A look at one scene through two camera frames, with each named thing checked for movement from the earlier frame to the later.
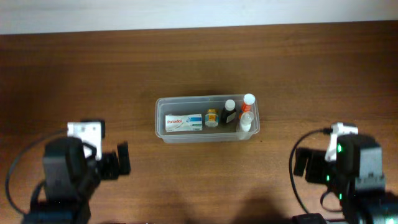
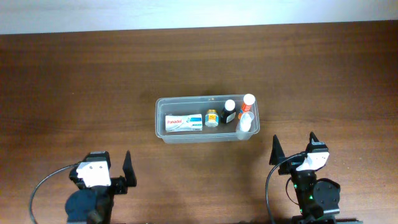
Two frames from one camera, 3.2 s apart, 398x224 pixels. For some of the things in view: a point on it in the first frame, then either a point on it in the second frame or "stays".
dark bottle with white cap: [229, 113] stays
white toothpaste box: [183, 122] stays
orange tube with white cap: [249, 99] stays
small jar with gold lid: [211, 117] stays
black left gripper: [123, 158] -> [116, 182]
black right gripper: [300, 162] -> [292, 168]
